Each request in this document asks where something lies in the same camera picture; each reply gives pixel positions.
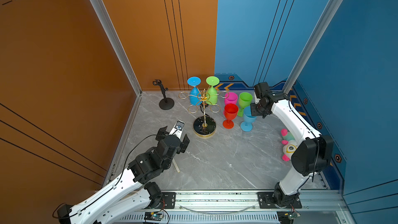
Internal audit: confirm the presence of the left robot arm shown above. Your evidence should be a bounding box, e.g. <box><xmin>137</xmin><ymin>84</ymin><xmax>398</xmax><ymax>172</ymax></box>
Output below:
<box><xmin>52</xmin><ymin>120</ymin><xmax>190</xmax><ymax>224</ymax></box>

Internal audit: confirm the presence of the green wine glass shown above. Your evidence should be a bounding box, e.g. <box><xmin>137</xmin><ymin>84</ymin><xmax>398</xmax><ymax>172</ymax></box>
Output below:
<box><xmin>237</xmin><ymin>92</ymin><xmax>253</xmax><ymax>117</ymax></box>
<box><xmin>206</xmin><ymin>76</ymin><xmax>220</xmax><ymax>105</ymax></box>

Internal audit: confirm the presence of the magenta wine glass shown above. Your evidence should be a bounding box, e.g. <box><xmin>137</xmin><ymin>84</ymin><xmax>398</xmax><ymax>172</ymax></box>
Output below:
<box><xmin>224</xmin><ymin>91</ymin><xmax>238</xmax><ymax>105</ymax></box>

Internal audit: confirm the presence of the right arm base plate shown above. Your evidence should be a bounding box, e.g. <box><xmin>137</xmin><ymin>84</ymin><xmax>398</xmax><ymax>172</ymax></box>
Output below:
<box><xmin>257</xmin><ymin>191</ymin><xmax>302</xmax><ymax>209</ymax></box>

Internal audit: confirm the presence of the red wine glass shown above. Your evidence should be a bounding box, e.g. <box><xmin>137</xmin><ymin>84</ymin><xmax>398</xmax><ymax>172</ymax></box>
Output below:
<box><xmin>223</xmin><ymin>103</ymin><xmax>238</xmax><ymax>129</ymax></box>

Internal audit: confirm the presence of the left circuit board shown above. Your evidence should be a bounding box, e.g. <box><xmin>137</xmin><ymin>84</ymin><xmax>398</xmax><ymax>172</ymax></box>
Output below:
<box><xmin>143</xmin><ymin>212</ymin><xmax>165</xmax><ymax>224</ymax></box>

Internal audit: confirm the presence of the blue wine glass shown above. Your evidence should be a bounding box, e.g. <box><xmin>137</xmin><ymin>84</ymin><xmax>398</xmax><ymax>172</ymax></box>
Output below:
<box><xmin>240</xmin><ymin>107</ymin><xmax>257</xmax><ymax>132</ymax></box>
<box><xmin>187</xmin><ymin>76</ymin><xmax>201</xmax><ymax>105</ymax></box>

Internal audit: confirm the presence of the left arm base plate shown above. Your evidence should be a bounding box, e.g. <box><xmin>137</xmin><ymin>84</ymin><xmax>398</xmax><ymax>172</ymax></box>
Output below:
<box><xmin>148</xmin><ymin>192</ymin><xmax>176</xmax><ymax>209</ymax></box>

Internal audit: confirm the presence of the plush toy pink green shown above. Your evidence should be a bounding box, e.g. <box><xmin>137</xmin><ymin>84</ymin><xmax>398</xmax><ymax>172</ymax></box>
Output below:
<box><xmin>281</xmin><ymin>129</ymin><xmax>298</xmax><ymax>161</ymax></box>

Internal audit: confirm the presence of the circuit board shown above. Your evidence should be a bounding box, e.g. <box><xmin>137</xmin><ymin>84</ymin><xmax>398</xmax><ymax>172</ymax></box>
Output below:
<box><xmin>277</xmin><ymin>212</ymin><xmax>301</xmax><ymax>224</ymax></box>
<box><xmin>143</xmin><ymin>212</ymin><xmax>165</xmax><ymax>224</ymax></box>

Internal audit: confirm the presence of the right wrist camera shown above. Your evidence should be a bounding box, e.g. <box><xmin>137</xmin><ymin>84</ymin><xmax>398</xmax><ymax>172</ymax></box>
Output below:
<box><xmin>254</xmin><ymin>93</ymin><xmax>260</xmax><ymax>104</ymax></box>

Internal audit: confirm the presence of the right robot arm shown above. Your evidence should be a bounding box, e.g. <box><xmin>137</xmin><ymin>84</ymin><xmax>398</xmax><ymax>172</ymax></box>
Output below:
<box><xmin>250</xmin><ymin>82</ymin><xmax>334</xmax><ymax>208</ymax></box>

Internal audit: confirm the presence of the gold wine glass rack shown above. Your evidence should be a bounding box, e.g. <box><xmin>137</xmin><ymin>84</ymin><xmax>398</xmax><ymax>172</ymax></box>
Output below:
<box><xmin>178</xmin><ymin>90</ymin><xmax>221</xmax><ymax>139</ymax></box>

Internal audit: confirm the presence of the right circuit board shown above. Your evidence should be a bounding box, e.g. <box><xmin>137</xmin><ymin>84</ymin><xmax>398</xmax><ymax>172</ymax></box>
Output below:
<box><xmin>277</xmin><ymin>212</ymin><xmax>301</xmax><ymax>224</ymax></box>

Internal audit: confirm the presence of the aluminium front rail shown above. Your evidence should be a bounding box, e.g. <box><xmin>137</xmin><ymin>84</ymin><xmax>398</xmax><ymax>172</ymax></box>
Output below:
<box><xmin>80</xmin><ymin>189</ymin><xmax>358</xmax><ymax>224</ymax></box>

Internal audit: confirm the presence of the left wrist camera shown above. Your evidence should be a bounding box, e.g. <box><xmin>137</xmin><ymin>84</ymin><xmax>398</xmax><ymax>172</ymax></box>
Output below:
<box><xmin>169</xmin><ymin>120</ymin><xmax>184</xmax><ymax>139</ymax></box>

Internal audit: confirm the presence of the black phone stand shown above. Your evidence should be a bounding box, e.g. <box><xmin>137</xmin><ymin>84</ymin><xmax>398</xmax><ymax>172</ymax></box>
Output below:
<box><xmin>152</xmin><ymin>80</ymin><xmax>175</xmax><ymax>110</ymax></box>

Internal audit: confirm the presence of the wooden ruler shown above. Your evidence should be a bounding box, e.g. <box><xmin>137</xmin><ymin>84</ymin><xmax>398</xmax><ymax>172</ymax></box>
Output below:
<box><xmin>172</xmin><ymin>159</ymin><xmax>180</xmax><ymax>173</ymax></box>

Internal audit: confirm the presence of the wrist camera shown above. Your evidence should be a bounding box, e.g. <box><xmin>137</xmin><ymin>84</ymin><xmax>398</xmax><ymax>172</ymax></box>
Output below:
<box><xmin>254</xmin><ymin>93</ymin><xmax>260</xmax><ymax>104</ymax></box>
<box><xmin>169</xmin><ymin>120</ymin><xmax>184</xmax><ymax>139</ymax></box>

